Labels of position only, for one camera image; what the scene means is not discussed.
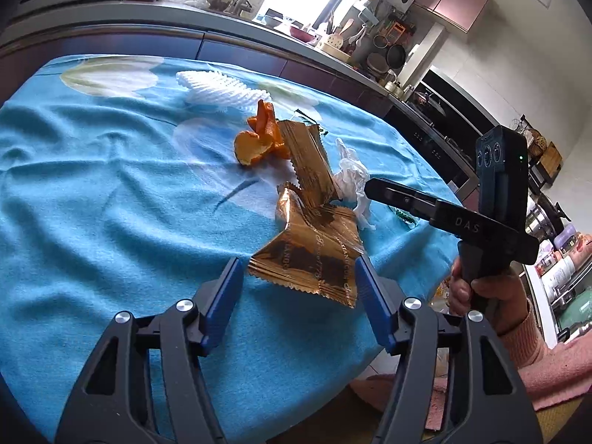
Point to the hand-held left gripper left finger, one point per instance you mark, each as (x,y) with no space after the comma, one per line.
(224,300)

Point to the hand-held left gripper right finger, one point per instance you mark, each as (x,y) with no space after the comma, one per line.
(374,305)

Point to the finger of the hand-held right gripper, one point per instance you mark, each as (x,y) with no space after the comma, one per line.
(402,194)

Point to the green snack wrapper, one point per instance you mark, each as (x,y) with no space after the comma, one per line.
(407,219)

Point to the wide gold snack wrapper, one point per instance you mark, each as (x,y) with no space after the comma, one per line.
(314,249)

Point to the orange peel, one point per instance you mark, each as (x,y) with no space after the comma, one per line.
(259,141)

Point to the white foam fruit net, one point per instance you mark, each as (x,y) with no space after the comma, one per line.
(217,85)

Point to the person's right forearm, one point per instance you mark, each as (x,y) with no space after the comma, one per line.
(532,337)

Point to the person's right hand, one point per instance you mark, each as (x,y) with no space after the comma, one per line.
(508,296)

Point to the steel pot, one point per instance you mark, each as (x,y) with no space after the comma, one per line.
(539,219)

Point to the black built-in appliance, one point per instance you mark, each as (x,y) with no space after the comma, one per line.
(416,134)

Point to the wooden box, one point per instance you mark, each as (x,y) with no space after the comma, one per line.
(551,157)

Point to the purple lidded container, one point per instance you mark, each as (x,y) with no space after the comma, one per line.
(565,238)

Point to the white plastic container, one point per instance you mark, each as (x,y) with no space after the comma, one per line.
(559,273)

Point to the long gold snack wrapper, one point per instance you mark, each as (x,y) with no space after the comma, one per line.
(307,162)

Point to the black range hood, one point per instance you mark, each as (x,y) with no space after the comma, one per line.
(448,97)

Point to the dark green wrapper scrap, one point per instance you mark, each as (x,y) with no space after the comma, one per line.
(307,118)

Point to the blue flower-print tablecloth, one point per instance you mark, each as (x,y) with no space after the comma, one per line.
(115,217)

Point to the black frying pan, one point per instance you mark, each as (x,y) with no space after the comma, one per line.
(397,57)

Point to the white utensil holder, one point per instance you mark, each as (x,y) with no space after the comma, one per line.
(334,45)

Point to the pink bowl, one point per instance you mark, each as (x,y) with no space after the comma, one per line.
(301,33)

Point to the white dish soap bottle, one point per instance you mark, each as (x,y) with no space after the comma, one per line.
(258,2)

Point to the metal faucet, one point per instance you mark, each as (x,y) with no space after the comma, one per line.
(241,2)

